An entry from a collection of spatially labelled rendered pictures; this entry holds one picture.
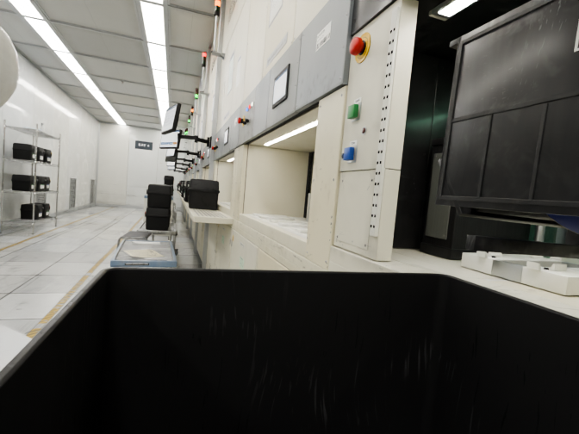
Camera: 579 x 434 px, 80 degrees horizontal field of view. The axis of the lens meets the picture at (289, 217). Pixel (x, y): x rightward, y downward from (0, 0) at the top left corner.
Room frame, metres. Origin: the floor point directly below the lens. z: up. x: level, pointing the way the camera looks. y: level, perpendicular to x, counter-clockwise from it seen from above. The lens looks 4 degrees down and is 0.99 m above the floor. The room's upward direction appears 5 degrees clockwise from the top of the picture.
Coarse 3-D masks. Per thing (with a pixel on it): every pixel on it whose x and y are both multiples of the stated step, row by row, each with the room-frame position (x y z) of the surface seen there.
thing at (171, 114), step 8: (176, 104) 3.38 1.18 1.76; (168, 112) 3.57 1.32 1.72; (176, 112) 3.34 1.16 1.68; (168, 120) 3.51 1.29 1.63; (176, 120) 3.34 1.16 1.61; (168, 128) 3.44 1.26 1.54; (176, 128) 3.34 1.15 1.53; (184, 136) 3.52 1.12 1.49; (192, 136) 3.52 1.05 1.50; (208, 144) 3.66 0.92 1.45
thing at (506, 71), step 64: (576, 0) 0.27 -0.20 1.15; (512, 64) 0.31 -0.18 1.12; (576, 64) 0.26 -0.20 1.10; (448, 128) 0.37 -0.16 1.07; (512, 128) 0.30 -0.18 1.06; (576, 128) 0.25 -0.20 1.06; (448, 192) 0.36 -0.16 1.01; (512, 192) 0.29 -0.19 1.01; (576, 192) 0.25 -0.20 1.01; (576, 256) 0.37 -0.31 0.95
